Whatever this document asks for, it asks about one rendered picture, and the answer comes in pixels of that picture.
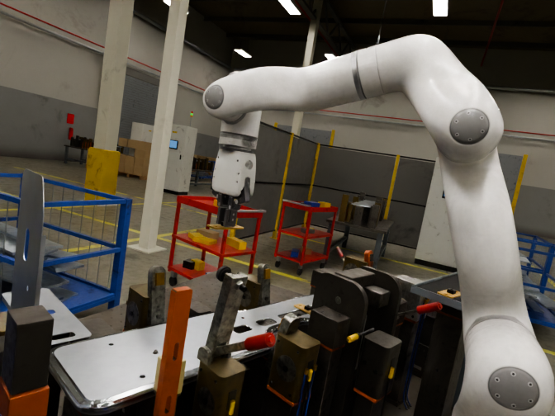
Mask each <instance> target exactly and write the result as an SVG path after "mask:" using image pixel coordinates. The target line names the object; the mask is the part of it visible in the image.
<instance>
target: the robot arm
mask: <svg viewBox="0 0 555 416"><path fill-rule="evenodd" d="M391 92H403V93H404V94H405V95H406V97H407V98H408V99H409V101H410V103H411V104H412V106H413V107H414V108H415V110H416V112H417V113H418V115H419V117H420V119H421V120H422V121H423V123H424V124H425V127H426V128H427V130H428V132H429V133H430V135H431V137H432V138H433V140H434V142H435V143H436V146H437V150H438V155H439V164H440V169H441V175H442V180H443V186H444V196H445V201H446V207H447V212H448V222H449V227H450V232H451V237H452V241H453V251H454V256H455V261H456V265H457V270H458V280H459V286H460V294H461V302H462V333H463V342H464V351H465V372H464V377H463V382H462V389H461V392H460V395H459V397H458V401H457V403H456V404H455V405H454V408H453V413H452V416H549V415H550V413H551V411H552V408H553V401H554V392H555V386H554V377H553V371H552V368H551V366H550V363H549V361H548V359H547V357H546V355H545V353H544V351H543V349H542V348H541V346H540V344H539V343H538V340H537V339H536V337H535V334H534V330H533V327H532V324H531V322H530V319H529V314H528V311H527V307H526V303H525V298H524V287H523V279H522V271H521V264H520V258H519V247H518V241H517V235H516V229H515V221H514V216H513V212H512V208H511V204H510V198H509V194H508V191H507V188H506V184H505V179H504V176H503V173H502V170H501V167H500V161H499V157H498V153H497V145H498V144H499V143H500V140H501V137H502V135H503V131H504V122H503V118H502V115H501V113H500V110H499V108H498V106H497V105H496V102H495V101H494V99H493V97H492V96H491V94H490V93H489V92H488V90H487V89H486V88H485V86H484V85H483V84H482V83H481V82H480V81H479V80H478V79H477V78H476V77H475V76H474V75H472V74H471V73H470V72H469V71H468V70H467V69H466V68H465V67H464V66H463V65H462V64H461V62H460V61H459V60H458V59H457V57H456V56H455V55H454V54H453V52H452V51H451V50H450V49H449V48H448V47H447V46H446V45H445V44H444V43H443V42H442V41H440V40H439V39H437V38H435V37H433V36H431V35H421V34H418V35H408V36H405V37H401V38H399V39H395V40H391V41H388V42H385V43H382V44H380V45H374V46H372V47H368V48H366V49H363V50H359V51H355V52H353V53H350V54H346V55H342V56H339V57H337V58H334V59H330V60H327V61H324V62H321V63H318V64H314V65H311V66H309V67H305V68H289V67H261V68H256V69H248V70H245V71H242V72H232V73H229V75H228V76H227V77H224V78H221V79H219V80H217V81H215V82H213V83H212V84H211V85H210V86H209V87H208V88H207V89H206V91H205V92H204V94H203V105H204V107H205V109H206V111H207V112H208V113H209V114H210V115H212V116H214V117H215V118H217V119H220V120H221V132H220V138H219V144H223V146H221V147H220V149H219V152H218V155H217V158H216V164H215V168H214V172H213V178H212V188H213V190H212V194H213V195H214V196H215V197H216V199H217V206H219V207H218V212H217V218H216V223H217V224H219V225H221V221H224V223H223V226H225V227H235V224H236V218H237V212H238V210H239V209H240V207H241V206H242V205H243V204H246V203H249V198H250V197H251V196H252V195H253V193H254V183H255V173H256V158H255V154H254V152H252V151H251V149H256V146H257V141H258V135H259V125H260V120H261V114H262V111H267V110H287V111H303V112H308V111H319V110H323V109H326V108H331V107H334V106H340V105H343V104H347V103H351V102H357V101H361V100H364V99H368V98H371V97H377V96H381V95H384V94H388V93H391ZM234 199H236V200H235V201H234Z"/></svg>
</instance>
